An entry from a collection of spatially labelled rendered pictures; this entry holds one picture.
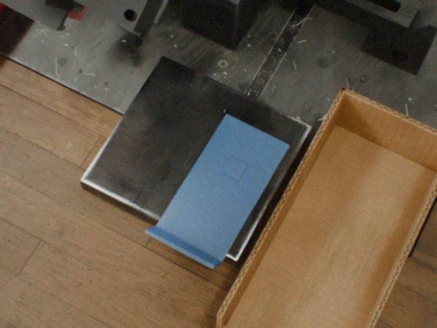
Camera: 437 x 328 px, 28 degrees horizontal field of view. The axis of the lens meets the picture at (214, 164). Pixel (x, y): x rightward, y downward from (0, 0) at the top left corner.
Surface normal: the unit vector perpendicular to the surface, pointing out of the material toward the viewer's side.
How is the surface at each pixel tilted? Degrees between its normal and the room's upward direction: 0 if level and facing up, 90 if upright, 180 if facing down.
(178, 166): 0
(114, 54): 0
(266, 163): 0
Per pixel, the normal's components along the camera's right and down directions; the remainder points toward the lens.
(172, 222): 0.01, -0.43
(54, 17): -0.22, 0.05
